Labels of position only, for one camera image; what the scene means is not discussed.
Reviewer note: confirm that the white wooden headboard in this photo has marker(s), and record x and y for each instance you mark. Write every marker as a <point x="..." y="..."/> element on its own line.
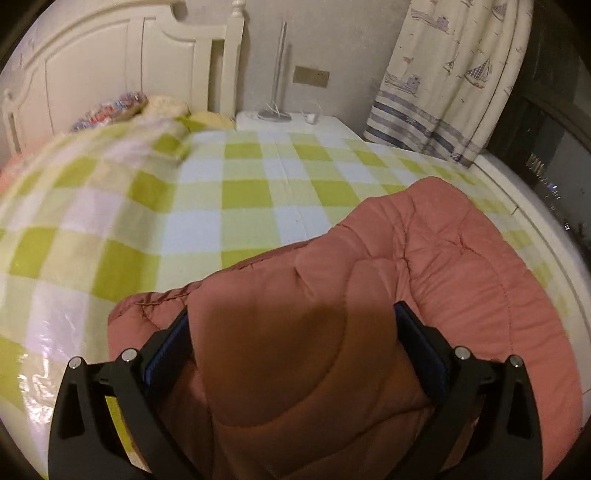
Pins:
<point x="92" y="69"/>

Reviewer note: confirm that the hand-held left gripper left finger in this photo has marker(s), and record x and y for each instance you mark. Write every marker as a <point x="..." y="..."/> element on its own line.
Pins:
<point x="164" y="355"/>

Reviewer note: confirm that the white nightstand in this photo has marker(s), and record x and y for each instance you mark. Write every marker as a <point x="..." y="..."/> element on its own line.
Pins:
<point x="295" y="127"/>

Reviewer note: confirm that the dark window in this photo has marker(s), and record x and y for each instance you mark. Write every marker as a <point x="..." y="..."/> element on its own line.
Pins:
<point x="549" y="138"/>

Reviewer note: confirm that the white window ledge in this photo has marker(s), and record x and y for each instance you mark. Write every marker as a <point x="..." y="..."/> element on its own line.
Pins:
<point x="531" y="203"/>

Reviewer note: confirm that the sailboat print curtain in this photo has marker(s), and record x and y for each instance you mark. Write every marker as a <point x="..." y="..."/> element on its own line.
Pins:
<point x="452" y="78"/>

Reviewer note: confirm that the yellow pillow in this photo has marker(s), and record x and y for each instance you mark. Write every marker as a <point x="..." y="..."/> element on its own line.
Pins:
<point x="212" y="121"/>

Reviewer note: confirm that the pink quilted blanket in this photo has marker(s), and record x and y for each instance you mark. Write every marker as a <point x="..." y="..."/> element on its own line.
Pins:
<point x="300" y="332"/>

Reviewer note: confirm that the floral patterned pillow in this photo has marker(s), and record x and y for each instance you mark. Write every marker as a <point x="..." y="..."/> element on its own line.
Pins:
<point x="108" y="113"/>

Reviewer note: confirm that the cream pillow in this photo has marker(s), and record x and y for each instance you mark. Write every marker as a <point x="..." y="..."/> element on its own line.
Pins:
<point x="164" y="107"/>

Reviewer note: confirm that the green checked bed sheet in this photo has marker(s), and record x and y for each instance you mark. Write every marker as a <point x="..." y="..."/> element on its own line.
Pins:
<point x="207" y="207"/>

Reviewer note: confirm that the pink cloth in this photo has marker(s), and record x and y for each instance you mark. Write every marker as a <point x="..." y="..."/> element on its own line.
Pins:
<point x="7" y="177"/>

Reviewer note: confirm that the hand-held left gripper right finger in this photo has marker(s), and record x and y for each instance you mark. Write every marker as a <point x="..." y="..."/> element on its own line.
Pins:
<point x="420" y="355"/>

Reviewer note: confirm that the brass wall switch plate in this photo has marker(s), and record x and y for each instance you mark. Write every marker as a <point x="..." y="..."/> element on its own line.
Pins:
<point x="311" y="77"/>

